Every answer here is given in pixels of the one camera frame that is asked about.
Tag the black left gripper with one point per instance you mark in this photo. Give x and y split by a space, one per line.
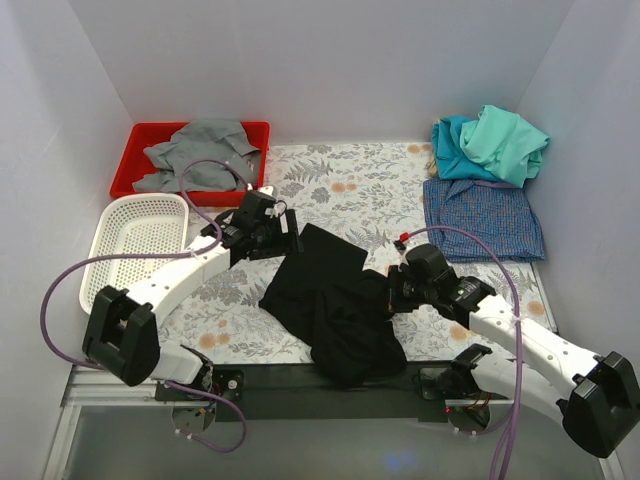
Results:
290 232

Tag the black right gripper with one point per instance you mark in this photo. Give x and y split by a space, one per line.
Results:
393 288

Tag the black floral print t-shirt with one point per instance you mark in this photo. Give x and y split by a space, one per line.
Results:
324 297

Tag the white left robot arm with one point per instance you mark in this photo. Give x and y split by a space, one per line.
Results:
122 335

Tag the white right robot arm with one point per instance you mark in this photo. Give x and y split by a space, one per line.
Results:
595 398

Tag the grey shirt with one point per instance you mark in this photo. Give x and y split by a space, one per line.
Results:
205 155

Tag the blue patterned folded shirt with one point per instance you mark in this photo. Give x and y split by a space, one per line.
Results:
467 214

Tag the dark teal shirt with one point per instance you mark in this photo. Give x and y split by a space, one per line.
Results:
452 163

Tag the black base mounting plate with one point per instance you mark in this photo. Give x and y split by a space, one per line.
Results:
300 392

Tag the white perforated plastic basket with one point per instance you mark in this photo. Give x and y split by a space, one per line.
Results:
151 223

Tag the red plastic bin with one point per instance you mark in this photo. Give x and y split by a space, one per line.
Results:
134 164

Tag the aluminium rail frame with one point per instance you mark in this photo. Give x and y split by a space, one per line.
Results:
91 388

